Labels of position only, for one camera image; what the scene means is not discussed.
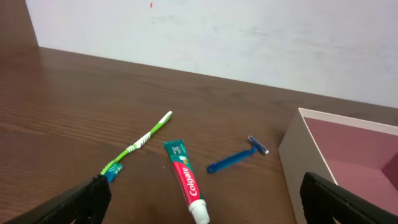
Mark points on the white box pink inside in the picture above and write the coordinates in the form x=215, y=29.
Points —
x=358, y=155

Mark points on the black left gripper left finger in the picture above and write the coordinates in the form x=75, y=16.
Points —
x=84, y=203

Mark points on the Colgate toothpaste tube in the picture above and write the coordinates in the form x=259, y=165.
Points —
x=195, y=202

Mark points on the green white toothbrush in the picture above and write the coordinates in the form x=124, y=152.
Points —
x=114, y=167

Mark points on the blue disposable razor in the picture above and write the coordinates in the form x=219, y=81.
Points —
x=256, y=146

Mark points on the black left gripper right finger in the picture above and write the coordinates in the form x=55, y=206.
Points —
x=327, y=203

